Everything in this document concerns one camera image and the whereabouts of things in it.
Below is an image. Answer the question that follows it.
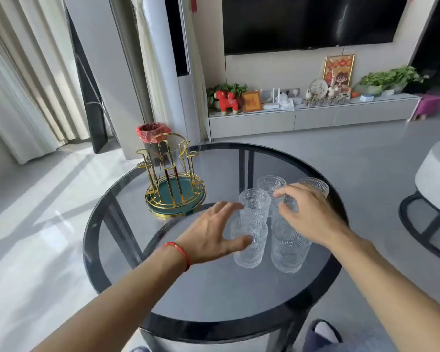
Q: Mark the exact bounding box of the white round coffee table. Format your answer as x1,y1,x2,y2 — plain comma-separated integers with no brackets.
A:
398,138,440,268

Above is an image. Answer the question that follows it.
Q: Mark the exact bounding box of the grey wall socket panel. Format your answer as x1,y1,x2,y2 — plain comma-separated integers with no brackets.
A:
260,88,301,99

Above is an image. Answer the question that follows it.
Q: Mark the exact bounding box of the gold framed cartoon picture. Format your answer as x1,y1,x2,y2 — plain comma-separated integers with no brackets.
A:
322,54,355,93

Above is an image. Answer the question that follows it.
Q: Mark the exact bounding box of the white sock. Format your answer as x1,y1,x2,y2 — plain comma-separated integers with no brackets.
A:
314,321,339,344

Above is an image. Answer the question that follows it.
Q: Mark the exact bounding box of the beige curtain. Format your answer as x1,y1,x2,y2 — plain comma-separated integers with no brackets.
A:
0,0,92,143

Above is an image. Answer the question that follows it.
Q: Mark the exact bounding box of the cream hanging fabric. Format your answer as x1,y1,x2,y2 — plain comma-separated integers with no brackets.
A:
130,0,176,132

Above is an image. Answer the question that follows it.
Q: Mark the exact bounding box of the small wooden picture frame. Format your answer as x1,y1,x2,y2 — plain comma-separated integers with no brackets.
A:
241,90,263,113

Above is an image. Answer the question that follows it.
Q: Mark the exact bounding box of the person's right hand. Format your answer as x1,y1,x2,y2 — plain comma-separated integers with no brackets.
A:
273,183,352,250

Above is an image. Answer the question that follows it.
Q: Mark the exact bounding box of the black trash bin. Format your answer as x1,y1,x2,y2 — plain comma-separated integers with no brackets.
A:
142,141,171,167

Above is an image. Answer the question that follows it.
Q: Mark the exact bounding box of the red horse toy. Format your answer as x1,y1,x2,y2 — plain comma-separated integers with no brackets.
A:
214,90,241,116

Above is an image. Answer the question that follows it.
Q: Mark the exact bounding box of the white standing air conditioner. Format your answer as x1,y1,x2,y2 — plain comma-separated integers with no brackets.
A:
141,0,210,143

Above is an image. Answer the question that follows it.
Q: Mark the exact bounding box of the white sheer curtain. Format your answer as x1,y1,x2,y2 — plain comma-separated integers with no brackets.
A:
0,12,63,165

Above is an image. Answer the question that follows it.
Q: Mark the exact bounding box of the clear embossed glass cup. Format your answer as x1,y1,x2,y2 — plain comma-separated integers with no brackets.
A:
238,188,272,221
256,175,287,217
270,218,313,274
230,215,269,269
297,177,330,199
271,194,300,226

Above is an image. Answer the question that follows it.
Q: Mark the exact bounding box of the white router with antennas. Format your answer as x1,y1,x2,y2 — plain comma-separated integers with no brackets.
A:
262,88,281,110

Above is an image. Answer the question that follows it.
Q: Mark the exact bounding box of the pink stool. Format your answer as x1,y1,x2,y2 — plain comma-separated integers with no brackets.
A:
407,94,440,123

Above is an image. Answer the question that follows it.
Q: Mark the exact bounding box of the row of small figurines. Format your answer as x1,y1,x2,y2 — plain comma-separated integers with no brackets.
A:
303,88,352,107

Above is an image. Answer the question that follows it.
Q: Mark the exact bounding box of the person's left hand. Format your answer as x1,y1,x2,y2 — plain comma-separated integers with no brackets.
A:
167,201,253,269

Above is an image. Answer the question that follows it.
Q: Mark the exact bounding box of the person's right forearm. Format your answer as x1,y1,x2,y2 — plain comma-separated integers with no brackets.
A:
328,230,440,352

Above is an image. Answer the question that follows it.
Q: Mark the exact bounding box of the red string bracelet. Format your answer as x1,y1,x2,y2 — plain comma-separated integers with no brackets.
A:
164,242,191,272

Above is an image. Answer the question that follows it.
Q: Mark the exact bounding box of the wide green potted plant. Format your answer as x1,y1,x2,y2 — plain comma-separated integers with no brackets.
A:
353,66,430,96

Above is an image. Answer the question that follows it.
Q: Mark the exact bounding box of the black wall television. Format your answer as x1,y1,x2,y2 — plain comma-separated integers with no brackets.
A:
221,0,410,56

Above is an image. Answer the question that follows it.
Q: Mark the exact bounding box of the person's left forearm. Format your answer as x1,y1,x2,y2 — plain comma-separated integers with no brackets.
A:
31,247,188,352

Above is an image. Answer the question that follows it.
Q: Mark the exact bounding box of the grey television cabinet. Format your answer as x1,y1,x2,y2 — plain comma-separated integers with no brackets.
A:
207,94,422,140

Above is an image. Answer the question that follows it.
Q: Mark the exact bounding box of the bin with red bag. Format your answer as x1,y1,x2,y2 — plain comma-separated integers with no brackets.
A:
135,122,173,144

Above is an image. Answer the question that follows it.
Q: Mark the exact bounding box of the round white decorative plate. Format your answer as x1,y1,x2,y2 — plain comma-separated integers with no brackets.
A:
308,79,329,98

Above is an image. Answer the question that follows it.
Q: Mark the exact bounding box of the gold green cup rack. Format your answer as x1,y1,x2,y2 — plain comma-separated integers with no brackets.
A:
135,132,207,221

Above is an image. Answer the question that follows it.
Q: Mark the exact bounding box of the small green potted plant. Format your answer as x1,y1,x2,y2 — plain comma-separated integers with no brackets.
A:
206,83,248,110

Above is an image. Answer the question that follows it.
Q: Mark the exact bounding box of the round black glass table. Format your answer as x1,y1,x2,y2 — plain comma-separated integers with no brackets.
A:
82,142,349,352

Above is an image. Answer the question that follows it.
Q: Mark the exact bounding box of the black marble panel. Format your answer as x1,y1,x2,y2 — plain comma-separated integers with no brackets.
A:
64,3,109,154

